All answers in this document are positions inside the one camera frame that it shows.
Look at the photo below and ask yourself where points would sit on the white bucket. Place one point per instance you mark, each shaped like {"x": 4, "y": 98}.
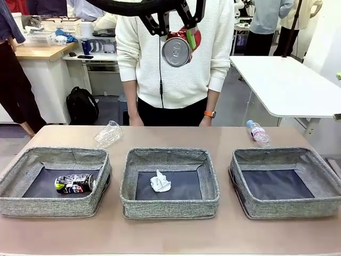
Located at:
{"x": 16, "y": 21}

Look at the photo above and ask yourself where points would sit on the wooden top cabinet table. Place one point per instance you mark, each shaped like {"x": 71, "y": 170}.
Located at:
{"x": 40, "y": 52}

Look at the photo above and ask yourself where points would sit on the white paper ball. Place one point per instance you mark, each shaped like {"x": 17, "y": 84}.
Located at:
{"x": 160, "y": 184}

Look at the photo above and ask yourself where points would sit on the crushed black soda can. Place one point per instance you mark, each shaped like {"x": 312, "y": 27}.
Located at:
{"x": 74, "y": 184}

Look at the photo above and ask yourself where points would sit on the person's left hand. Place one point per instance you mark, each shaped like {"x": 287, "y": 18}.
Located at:
{"x": 206, "y": 122}

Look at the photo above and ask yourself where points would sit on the black smartphone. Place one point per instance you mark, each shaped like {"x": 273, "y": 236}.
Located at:
{"x": 85, "y": 56}

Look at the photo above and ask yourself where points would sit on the crushed red soda can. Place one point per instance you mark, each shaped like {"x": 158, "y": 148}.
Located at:
{"x": 175, "y": 52}

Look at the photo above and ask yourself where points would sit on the orange wrist watch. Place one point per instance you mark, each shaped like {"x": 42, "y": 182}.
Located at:
{"x": 210, "y": 113}

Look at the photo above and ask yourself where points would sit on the person's right hand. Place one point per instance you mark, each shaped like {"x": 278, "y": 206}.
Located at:
{"x": 136, "y": 121}

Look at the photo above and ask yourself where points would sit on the person in white sweater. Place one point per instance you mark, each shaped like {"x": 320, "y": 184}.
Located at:
{"x": 181, "y": 88}

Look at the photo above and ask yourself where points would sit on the clear plastic water bottle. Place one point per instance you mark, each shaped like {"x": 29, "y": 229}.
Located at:
{"x": 258, "y": 134}

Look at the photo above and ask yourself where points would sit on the person's right forearm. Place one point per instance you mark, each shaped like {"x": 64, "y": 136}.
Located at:
{"x": 131, "y": 98}

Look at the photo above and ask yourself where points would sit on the bystander in pale blue shirt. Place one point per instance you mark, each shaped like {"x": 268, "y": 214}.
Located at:
{"x": 80, "y": 10}

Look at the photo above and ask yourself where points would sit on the white plastic crate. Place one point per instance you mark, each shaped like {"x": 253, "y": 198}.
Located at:
{"x": 40, "y": 38}

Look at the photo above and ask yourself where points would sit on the white desk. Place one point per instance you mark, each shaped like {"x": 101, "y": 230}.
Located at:
{"x": 101, "y": 57}

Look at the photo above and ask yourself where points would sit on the grey fabric basket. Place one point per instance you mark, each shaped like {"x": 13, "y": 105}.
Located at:
{"x": 170, "y": 206}
{"x": 287, "y": 208}
{"x": 53, "y": 206}

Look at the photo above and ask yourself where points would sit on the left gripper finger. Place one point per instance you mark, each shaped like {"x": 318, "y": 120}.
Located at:
{"x": 149, "y": 21}
{"x": 191, "y": 40}

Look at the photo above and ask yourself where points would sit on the bystander in light blue shirt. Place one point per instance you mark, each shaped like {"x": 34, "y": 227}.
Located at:
{"x": 263, "y": 16}

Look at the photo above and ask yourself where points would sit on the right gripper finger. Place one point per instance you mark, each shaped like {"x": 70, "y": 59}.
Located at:
{"x": 339, "y": 76}
{"x": 337, "y": 116}

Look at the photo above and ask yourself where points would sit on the light wooden box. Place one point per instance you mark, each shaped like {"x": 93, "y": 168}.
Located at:
{"x": 61, "y": 26}

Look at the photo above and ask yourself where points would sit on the bystander in cream top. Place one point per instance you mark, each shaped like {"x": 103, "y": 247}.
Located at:
{"x": 309, "y": 16}

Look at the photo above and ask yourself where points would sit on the crushed clear plastic cup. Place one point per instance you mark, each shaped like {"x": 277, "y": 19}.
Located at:
{"x": 109, "y": 134}

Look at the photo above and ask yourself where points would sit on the black backpack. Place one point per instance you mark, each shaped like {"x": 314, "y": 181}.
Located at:
{"x": 80, "y": 106}

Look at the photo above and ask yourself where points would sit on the cream cloth bag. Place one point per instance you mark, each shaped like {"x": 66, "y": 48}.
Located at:
{"x": 105, "y": 22}

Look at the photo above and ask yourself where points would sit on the black tripod pole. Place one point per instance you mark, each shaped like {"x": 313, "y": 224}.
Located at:
{"x": 293, "y": 26}

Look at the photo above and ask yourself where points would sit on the bystander in dark blue shirt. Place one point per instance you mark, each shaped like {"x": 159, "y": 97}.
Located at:
{"x": 13, "y": 80}

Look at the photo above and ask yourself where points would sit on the blue cloth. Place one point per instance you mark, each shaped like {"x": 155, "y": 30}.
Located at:
{"x": 66, "y": 36}

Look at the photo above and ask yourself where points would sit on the person's left forearm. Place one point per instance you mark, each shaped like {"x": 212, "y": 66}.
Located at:
{"x": 213, "y": 100}

